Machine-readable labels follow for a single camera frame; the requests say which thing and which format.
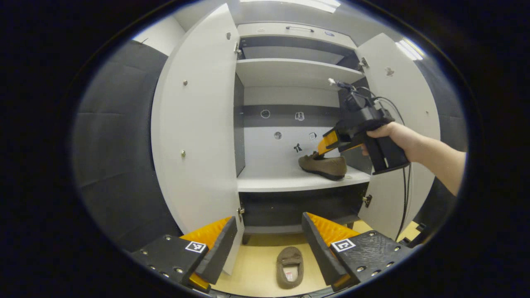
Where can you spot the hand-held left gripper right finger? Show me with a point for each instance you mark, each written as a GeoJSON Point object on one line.
{"type": "Point", "coordinates": [321, 248]}

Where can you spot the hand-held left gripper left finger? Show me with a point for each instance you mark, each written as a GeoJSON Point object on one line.
{"type": "Point", "coordinates": [215, 252]}

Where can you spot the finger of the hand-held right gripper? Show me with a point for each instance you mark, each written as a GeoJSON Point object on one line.
{"type": "Point", "coordinates": [350, 147]}
{"type": "Point", "coordinates": [328, 142]}

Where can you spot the brown fuzzy shoe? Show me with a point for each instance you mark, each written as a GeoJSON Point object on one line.
{"type": "Point", "coordinates": [290, 258]}
{"type": "Point", "coordinates": [327, 165]}

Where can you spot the grey shoe cabinet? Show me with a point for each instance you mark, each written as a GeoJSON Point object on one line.
{"type": "Point", "coordinates": [281, 74]}

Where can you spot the metal door hinge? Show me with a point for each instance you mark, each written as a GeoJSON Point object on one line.
{"type": "Point", "coordinates": [237, 49]}
{"type": "Point", "coordinates": [367, 200]}
{"type": "Point", "coordinates": [241, 214]}
{"type": "Point", "coordinates": [362, 63]}

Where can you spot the light grey cabinet drawer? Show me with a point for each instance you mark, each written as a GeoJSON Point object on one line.
{"type": "Point", "coordinates": [269, 30]}

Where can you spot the small ceiling light panel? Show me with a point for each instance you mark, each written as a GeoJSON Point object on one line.
{"type": "Point", "coordinates": [410, 49]}

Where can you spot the large ceiling light panel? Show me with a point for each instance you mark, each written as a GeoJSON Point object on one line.
{"type": "Point", "coordinates": [314, 3]}

